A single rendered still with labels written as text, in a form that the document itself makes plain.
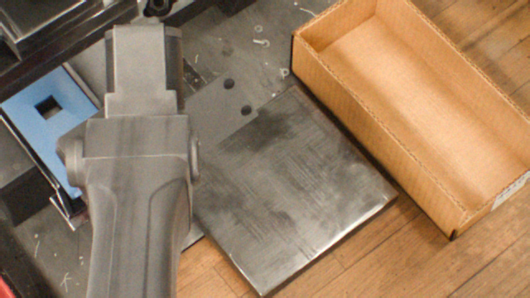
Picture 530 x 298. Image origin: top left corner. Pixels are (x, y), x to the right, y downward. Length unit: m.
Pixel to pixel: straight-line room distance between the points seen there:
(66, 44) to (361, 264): 0.36
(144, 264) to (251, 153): 0.48
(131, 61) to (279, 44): 0.41
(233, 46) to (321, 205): 0.21
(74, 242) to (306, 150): 0.24
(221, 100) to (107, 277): 0.29
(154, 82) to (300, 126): 0.34
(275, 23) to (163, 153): 0.51
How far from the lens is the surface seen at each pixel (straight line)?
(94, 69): 1.04
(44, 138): 1.00
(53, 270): 1.04
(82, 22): 0.86
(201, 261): 1.03
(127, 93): 0.75
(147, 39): 0.75
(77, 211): 0.97
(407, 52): 1.14
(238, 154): 1.05
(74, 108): 1.01
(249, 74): 1.12
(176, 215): 0.64
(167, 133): 0.69
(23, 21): 0.84
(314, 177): 1.04
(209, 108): 0.84
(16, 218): 1.05
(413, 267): 1.04
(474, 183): 1.08
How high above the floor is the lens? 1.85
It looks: 62 degrees down
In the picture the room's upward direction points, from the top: 1 degrees clockwise
